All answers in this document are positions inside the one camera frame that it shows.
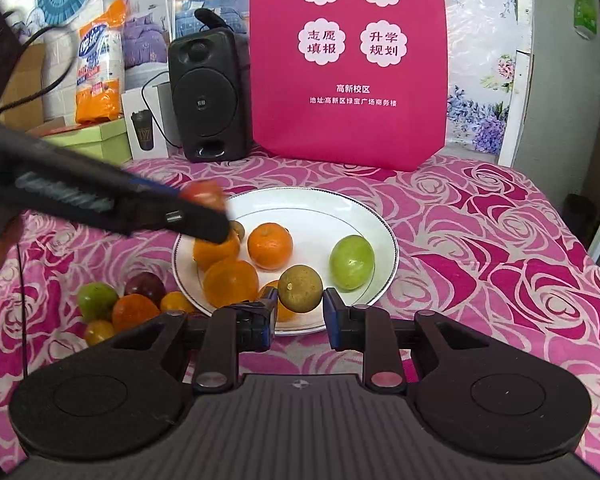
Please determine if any small orange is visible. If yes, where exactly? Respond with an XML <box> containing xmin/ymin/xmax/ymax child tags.
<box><xmin>159</xmin><ymin>291</ymin><xmax>196</xmax><ymax>315</ymax></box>
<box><xmin>259</xmin><ymin>280</ymin><xmax>301</xmax><ymax>324</ymax></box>

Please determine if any green hanging packet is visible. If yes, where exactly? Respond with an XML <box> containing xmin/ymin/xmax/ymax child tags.
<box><xmin>574</xmin><ymin>0</ymin><xmax>597</xmax><ymax>41</ymax></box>

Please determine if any large orange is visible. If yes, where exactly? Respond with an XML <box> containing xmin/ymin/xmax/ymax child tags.
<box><xmin>202</xmin><ymin>258</ymin><xmax>260</xmax><ymax>309</ymax></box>

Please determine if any small tan round fruit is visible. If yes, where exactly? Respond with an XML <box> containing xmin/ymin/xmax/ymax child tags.
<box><xmin>278</xmin><ymin>265</ymin><xmax>325</xmax><ymax>313</ymax></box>

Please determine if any black speaker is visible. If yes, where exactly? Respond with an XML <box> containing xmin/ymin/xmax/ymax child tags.
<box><xmin>167</xmin><ymin>27</ymin><xmax>254</xmax><ymax>164</ymax></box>

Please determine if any thin black wire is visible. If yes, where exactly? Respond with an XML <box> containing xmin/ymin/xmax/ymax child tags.
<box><xmin>17</xmin><ymin>241</ymin><xmax>29</xmax><ymax>377</ymax></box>

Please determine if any purple passion fruit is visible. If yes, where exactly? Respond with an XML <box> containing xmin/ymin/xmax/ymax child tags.
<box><xmin>124</xmin><ymin>271</ymin><xmax>167</xmax><ymax>301</ymax></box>

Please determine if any black speaker cable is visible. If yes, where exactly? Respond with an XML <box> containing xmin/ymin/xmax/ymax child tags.
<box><xmin>140</xmin><ymin>69</ymin><xmax>182</xmax><ymax>147</ymax></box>

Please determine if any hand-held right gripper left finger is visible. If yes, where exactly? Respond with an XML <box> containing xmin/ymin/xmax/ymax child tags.
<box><xmin>107</xmin><ymin>287</ymin><xmax>281</xmax><ymax>394</ymax></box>

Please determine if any pink printed bag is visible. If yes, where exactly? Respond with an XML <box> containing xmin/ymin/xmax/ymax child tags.
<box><xmin>248</xmin><ymin>0</ymin><xmax>449</xmax><ymax>172</ymax></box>

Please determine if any green oval fruit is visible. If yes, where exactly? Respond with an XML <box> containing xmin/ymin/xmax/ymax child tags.
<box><xmin>329</xmin><ymin>235</ymin><xmax>376</xmax><ymax>291</ymax></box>
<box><xmin>77</xmin><ymin>282</ymin><xmax>120</xmax><ymax>322</ymax></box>

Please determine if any black microphone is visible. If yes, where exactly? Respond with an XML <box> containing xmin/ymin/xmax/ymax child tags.
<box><xmin>193</xmin><ymin>8</ymin><xmax>231</xmax><ymax>34</ymax></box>

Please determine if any white box with cup picture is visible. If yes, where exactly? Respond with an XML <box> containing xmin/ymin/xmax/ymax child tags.
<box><xmin>121</xmin><ymin>82</ymin><xmax>174</xmax><ymax>164</ymax></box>

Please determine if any red round fruit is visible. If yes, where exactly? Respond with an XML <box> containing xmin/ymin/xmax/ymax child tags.
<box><xmin>180</xmin><ymin>180</ymin><xmax>227</xmax><ymax>211</ymax></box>

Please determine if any brown-yellow round fruit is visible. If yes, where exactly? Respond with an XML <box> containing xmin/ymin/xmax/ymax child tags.
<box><xmin>84</xmin><ymin>319</ymin><xmax>117</xmax><ymax>347</ymax></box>

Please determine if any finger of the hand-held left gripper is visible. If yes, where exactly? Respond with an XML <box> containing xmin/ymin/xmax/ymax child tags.
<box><xmin>107</xmin><ymin>187</ymin><xmax>231</xmax><ymax>245</ymax></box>
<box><xmin>122</xmin><ymin>172</ymin><xmax>185</xmax><ymax>200</ymax></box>

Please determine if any green cardboard box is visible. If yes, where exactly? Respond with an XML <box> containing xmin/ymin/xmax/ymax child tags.
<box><xmin>44</xmin><ymin>118</ymin><xmax>132</xmax><ymax>164</ymax></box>

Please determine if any brown cardboard box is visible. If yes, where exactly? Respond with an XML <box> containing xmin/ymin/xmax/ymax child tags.
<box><xmin>0</xmin><ymin>42</ymin><xmax>67</xmax><ymax>137</ymax></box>

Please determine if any pink rose tablecloth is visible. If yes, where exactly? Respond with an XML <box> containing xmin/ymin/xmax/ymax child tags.
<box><xmin>0</xmin><ymin>152</ymin><xmax>600</xmax><ymax>480</ymax></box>

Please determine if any purple bedding poster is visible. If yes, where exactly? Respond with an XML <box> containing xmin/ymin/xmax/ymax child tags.
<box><xmin>102</xmin><ymin>0</ymin><xmax>174</xmax><ymax>92</ymax></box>

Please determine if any white plate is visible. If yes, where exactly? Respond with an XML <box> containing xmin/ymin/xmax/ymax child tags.
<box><xmin>171</xmin><ymin>186</ymin><xmax>400</xmax><ymax>337</ymax></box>

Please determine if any orange paper cup package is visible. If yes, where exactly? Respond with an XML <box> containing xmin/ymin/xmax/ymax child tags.
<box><xmin>74</xmin><ymin>0</ymin><xmax>127</xmax><ymax>126</ymax></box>

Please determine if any floral printed sheet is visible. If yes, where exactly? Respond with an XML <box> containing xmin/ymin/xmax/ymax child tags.
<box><xmin>442</xmin><ymin>0</ymin><xmax>524</xmax><ymax>167</ymax></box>

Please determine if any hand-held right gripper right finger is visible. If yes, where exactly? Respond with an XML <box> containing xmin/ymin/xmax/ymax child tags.
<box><xmin>323</xmin><ymin>287</ymin><xmax>492</xmax><ymax>392</ymax></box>

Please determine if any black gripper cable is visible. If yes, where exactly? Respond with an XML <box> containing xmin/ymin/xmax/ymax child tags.
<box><xmin>0</xmin><ymin>24</ymin><xmax>79</xmax><ymax>127</ymax></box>

